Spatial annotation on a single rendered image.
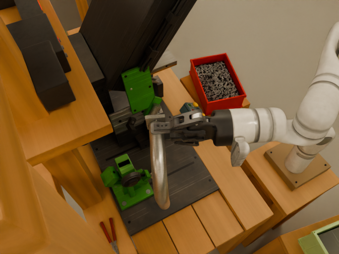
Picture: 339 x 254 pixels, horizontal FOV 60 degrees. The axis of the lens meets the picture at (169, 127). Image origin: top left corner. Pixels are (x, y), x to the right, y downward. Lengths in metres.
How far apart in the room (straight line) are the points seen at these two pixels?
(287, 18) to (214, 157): 2.53
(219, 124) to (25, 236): 0.41
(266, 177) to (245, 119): 0.88
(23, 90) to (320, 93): 0.60
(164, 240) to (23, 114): 0.77
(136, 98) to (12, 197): 1.03
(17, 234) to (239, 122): 0.44
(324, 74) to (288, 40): 2.67
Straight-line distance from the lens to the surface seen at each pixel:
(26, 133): 0.75
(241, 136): 0.59
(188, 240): 1.27
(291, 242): 1.45
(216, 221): 1.30
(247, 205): 1.32
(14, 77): 0.66
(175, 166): 1.34
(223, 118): 0.58
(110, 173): 1.08
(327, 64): 0.77
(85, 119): 0.73
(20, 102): 0.71
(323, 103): 0.64
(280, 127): 0.61
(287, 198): 1.44
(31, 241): 0.27
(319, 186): 1.52
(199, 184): 1.32
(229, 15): 3.52
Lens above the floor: 2.13
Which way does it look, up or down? 59 degrees down
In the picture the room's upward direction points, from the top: straight up
